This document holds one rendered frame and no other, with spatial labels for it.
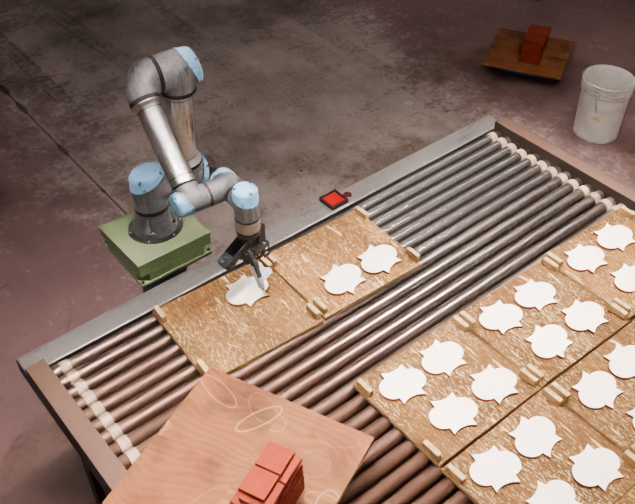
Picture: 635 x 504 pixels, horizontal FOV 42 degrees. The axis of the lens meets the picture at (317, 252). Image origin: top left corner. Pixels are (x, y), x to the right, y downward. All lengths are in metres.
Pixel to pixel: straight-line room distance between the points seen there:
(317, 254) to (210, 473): 0.95
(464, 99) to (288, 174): 1.33
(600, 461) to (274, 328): 1.00
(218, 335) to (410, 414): 0.63
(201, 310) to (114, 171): 2.30
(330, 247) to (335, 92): 2.66
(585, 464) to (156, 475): 1.11
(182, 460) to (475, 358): 0.91
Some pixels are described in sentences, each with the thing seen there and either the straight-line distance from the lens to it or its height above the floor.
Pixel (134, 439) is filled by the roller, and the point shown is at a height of 0.91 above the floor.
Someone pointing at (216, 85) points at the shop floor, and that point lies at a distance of 5.49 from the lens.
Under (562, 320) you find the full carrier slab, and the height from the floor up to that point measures 0.94.
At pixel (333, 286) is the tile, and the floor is 0.95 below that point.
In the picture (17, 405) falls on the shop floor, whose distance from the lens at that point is 3.76.
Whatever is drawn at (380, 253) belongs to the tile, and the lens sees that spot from 2.79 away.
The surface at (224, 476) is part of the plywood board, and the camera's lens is 2.13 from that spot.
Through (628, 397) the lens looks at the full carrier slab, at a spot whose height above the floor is 0.94.
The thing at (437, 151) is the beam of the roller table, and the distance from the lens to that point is 3.32.
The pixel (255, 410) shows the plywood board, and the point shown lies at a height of 1.04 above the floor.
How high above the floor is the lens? 2.83
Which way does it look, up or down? 43 degrees down
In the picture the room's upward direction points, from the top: straight up
